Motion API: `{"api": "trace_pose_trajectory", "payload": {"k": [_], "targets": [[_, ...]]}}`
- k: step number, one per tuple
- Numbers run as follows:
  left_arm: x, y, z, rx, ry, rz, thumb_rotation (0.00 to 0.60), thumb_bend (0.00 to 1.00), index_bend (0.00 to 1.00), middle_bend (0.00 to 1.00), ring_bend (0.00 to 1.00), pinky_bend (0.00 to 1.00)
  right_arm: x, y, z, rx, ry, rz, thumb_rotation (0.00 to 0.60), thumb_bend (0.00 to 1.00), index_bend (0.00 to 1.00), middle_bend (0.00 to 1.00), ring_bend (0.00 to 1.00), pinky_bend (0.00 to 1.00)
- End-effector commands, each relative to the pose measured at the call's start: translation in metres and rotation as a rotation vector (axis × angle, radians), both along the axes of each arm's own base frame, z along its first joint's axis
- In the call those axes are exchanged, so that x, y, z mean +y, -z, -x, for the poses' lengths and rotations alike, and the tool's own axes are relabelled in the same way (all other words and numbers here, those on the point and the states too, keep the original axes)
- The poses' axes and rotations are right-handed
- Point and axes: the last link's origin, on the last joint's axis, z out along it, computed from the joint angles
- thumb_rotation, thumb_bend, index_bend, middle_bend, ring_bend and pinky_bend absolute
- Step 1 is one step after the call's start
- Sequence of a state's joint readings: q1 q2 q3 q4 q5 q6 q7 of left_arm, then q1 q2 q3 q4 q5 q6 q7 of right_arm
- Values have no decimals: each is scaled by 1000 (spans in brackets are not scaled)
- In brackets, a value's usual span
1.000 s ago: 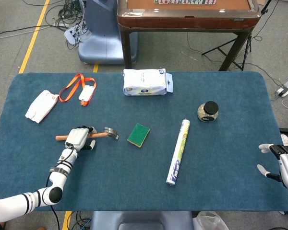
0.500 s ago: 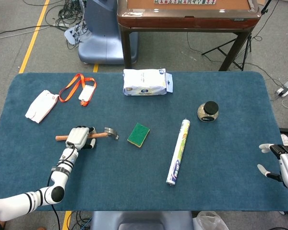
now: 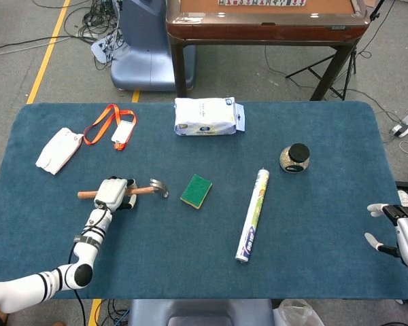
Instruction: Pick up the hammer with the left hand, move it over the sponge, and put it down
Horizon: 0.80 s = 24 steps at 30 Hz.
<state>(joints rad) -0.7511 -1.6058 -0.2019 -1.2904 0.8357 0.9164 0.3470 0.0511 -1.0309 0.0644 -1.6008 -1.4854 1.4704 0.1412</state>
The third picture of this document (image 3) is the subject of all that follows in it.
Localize left grey five-finger robot hand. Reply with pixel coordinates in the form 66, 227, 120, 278
93, 175, 139, 213

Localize wooden handle claw hammer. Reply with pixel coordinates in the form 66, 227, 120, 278
77, 178, 170, 201

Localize green yellow scrub sponge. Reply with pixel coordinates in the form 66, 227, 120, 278
180, 173, 214, 211

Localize white folded cloth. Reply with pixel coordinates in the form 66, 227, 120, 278
35, 127, 85, 176

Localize blue felt table mat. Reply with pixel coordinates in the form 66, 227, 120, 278
0, 101, 408, 300

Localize white power strip with plugs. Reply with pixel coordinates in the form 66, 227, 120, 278
390, 113, 408, 138

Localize white tissue pack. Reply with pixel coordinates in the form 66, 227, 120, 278
173, 96, 246, 137

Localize round jar with black lid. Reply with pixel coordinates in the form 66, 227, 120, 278
279, 143, 311, 173

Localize clear plastic bag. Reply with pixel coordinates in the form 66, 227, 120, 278
273, 298, 324, 326

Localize cling film roll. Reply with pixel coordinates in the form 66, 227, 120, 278
235, 167, 271, 266

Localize grey blue robot torso base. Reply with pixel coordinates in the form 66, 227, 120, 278
127, 298, 276, 326

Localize black tripod stand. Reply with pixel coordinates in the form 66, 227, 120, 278
285, 0, 387, 101

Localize brown mahjong table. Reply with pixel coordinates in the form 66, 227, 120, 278
165, 0, 370, 102

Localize row of face-up mahjong tiles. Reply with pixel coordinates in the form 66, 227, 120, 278
218, 0, 307, 7

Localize orange lanyard with white badge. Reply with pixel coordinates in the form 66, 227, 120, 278
83, 103, 138, 152

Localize white power strip with cables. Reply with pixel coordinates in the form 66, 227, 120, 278
90, 35, 123, 64

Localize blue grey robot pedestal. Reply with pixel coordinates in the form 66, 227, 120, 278
110, 0, 197, 92

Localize tangled black floor cables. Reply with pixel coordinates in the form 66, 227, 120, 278
64, 0, 123, 45

